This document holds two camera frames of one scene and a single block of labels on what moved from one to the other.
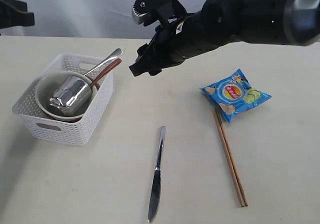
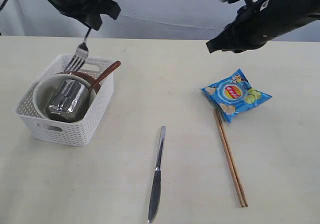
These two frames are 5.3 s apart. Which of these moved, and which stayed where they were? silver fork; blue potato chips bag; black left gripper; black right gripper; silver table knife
Moved: silver fork; black left gripper; black right gripper
Stayed: blue potato chips bag; silver table knife
